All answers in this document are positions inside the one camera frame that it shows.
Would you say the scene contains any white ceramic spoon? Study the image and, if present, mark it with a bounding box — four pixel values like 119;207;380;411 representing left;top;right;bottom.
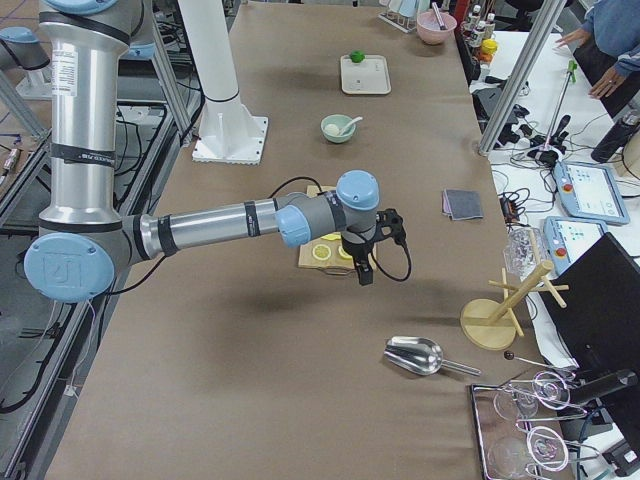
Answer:
338;116;363;136

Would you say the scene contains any white steamed bun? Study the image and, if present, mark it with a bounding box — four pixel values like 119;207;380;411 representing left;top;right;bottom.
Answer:
324;123;340;136

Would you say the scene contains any lower lemon slice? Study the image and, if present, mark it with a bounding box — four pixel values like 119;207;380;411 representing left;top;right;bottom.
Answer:
337;245;353;260

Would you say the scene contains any black monitor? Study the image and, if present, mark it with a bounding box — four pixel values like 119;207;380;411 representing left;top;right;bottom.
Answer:
542;233;639;380

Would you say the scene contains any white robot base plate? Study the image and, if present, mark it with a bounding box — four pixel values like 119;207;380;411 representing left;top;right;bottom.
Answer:
192;99;269;165

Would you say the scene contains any pink bowl with ice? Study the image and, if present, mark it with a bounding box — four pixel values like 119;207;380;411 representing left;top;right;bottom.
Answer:
416;10;458;45

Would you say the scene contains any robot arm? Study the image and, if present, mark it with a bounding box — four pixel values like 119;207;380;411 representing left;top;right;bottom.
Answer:
24;1;382;303

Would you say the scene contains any folded grey cloth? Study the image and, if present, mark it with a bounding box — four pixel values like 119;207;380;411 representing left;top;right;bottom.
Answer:
442;189;484;221

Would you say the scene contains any person's far hand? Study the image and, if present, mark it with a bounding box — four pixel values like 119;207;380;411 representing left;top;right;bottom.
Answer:
556;28;591;48

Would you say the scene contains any teach pendant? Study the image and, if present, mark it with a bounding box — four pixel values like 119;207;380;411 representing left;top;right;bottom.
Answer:
552;161;630;225
543;216;608;275

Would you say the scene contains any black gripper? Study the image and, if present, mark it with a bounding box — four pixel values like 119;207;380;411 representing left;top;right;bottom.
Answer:
342;227;375;286

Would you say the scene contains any metal scoop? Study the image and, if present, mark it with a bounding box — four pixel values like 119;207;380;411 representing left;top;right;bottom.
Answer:
384;336;482;377

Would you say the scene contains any wooden mug tree stand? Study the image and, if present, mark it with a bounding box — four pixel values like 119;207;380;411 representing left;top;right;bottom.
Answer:
460;260;570;351

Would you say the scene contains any aluminium frame post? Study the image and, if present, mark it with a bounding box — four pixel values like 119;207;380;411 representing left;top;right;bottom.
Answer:
478;0;566;157

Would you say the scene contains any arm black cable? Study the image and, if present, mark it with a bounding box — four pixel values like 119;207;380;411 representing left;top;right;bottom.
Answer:
267;175;414;282

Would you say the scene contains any green lime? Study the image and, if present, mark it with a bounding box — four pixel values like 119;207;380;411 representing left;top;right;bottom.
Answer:
349;50;365;63

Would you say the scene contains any person's near hand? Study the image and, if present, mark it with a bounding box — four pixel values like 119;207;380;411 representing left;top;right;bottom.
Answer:
589;66;626;99

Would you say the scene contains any black water bottle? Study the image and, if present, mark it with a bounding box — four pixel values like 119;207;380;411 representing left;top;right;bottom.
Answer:
591;110;639;163

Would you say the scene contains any light green bowl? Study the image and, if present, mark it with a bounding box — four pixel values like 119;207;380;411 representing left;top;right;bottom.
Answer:
320;114;356;144

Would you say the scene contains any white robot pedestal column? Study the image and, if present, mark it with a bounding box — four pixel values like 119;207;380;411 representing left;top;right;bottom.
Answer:
179;0;239;103

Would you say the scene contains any teach pendant near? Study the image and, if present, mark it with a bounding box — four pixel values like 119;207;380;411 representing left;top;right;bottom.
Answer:
543;216;608;275

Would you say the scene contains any upper lemon half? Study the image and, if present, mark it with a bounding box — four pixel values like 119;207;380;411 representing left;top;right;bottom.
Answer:
312;243;332;262

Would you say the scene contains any beige rabbit tray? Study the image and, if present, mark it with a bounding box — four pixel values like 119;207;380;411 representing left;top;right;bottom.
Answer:
340;55;391;95

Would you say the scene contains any black tray with glasses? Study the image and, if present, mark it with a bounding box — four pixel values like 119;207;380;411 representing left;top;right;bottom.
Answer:
467;369;631;480

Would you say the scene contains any teach pendant far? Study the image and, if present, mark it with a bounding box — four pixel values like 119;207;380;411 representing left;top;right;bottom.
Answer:
552;161;630;225

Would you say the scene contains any bamboo cutting board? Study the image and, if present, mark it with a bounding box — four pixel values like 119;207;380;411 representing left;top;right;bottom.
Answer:
297;212;355;275

